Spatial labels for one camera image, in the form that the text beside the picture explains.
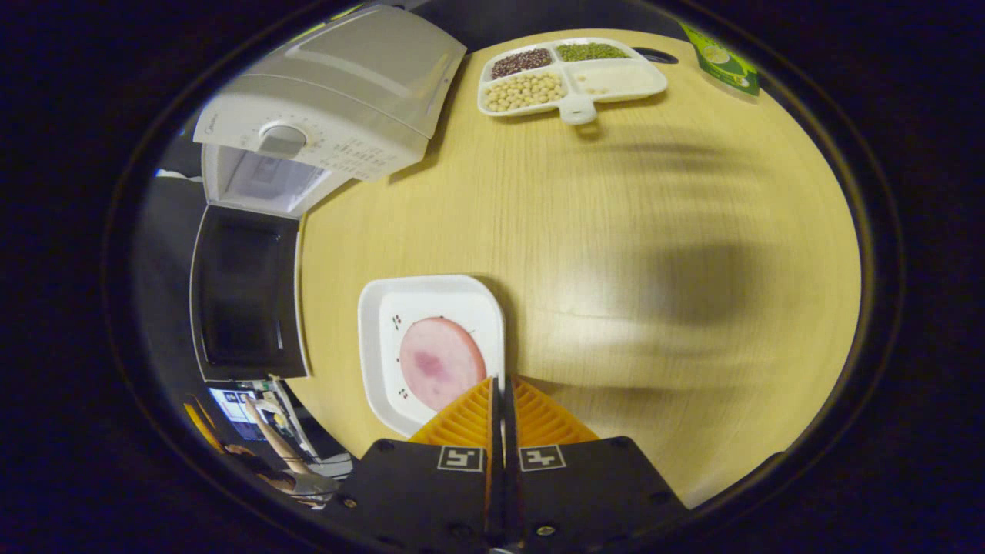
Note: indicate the portion of white rice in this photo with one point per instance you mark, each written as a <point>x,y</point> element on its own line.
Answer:
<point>614,78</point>

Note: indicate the pile of soybeans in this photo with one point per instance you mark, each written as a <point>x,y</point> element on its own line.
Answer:
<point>523,91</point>

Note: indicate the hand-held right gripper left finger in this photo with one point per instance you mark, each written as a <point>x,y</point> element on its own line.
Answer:
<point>419,492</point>

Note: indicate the white divided plate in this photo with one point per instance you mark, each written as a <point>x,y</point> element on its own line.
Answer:
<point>575,109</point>

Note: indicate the pink ham slice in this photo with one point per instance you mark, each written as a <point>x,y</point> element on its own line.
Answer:
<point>439,362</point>

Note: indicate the pile of green beans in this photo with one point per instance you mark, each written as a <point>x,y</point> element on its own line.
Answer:
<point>591,51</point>

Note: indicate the white square plate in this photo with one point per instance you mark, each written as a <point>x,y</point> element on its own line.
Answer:
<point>385,369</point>

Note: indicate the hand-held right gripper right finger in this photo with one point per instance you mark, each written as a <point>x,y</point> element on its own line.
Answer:
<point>585,492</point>

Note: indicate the green drink bottle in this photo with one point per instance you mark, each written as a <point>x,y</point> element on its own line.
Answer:
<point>723,65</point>

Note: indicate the pile of red beans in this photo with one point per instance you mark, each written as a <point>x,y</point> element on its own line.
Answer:
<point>522,61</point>

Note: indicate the black backdrop cloth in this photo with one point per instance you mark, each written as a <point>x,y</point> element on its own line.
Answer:
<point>539,19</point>

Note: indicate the white microwave oven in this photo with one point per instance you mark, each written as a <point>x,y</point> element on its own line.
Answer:
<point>338,100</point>

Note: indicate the small black disc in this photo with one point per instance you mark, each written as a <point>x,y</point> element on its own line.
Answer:
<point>658,56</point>

